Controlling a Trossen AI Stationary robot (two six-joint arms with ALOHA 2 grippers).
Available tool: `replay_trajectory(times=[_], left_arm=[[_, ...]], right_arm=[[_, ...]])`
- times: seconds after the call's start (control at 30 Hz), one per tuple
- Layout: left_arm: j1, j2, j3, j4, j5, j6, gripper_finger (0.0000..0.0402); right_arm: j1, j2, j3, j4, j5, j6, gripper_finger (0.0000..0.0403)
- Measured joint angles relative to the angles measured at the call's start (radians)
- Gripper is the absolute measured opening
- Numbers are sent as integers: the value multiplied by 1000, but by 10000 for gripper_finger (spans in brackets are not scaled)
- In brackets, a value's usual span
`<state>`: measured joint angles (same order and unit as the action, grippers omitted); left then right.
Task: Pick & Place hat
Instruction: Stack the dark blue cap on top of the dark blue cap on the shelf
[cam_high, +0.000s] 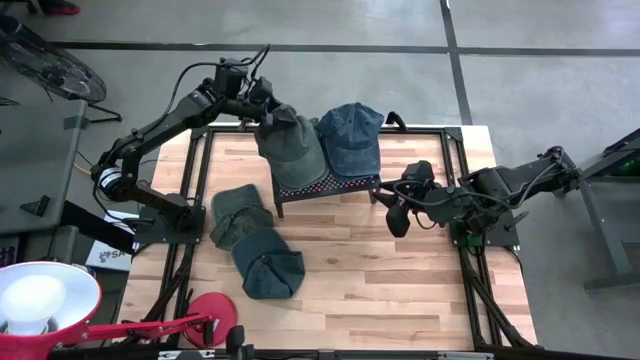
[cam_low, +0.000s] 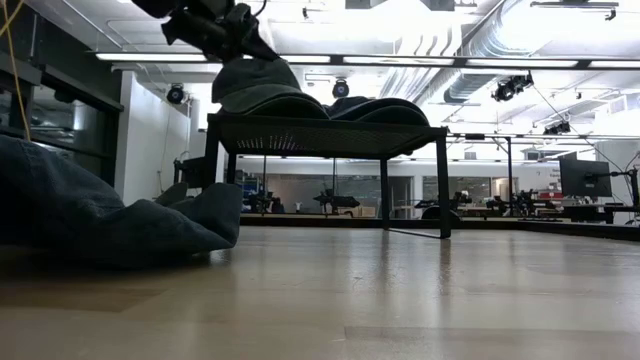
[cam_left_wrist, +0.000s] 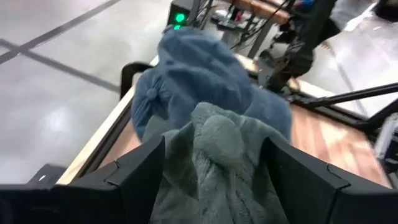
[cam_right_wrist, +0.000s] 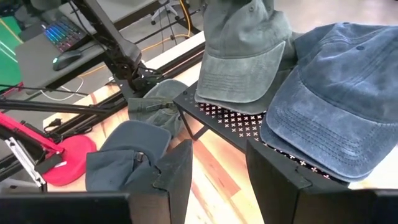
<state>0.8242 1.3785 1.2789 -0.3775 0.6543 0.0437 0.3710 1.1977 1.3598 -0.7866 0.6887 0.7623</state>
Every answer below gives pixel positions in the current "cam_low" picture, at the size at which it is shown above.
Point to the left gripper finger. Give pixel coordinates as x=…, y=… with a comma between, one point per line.
x=257, y=50

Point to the blue denim baseball cap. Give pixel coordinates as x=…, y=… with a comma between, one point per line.
x=390, y=112
x=75, y=210

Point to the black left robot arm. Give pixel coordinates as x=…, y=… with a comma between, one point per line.
x=150, y=7

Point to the black round ceiling speaker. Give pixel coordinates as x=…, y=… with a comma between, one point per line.
x=176, y=94
x=340, y=89

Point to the black perforated metal stand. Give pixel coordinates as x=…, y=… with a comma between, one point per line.
x=325, y=137

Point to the LED light bar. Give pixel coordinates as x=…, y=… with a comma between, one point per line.
x=400, y=60

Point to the black framed glass partition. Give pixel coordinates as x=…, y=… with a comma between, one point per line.
x=65, y=65

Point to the black track spotlight cluster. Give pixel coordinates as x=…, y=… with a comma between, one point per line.
x=557, y=128
x=505, y=90

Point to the computer monitor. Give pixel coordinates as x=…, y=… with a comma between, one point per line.
x=585, y=177

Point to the silver spiral ventilation duct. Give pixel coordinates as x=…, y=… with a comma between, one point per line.
x=465, y=85

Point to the black metal post frame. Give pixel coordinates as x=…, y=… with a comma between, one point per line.
x=509, y=175

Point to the black aluminium table frame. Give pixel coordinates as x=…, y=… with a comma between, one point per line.
x=575, y=230

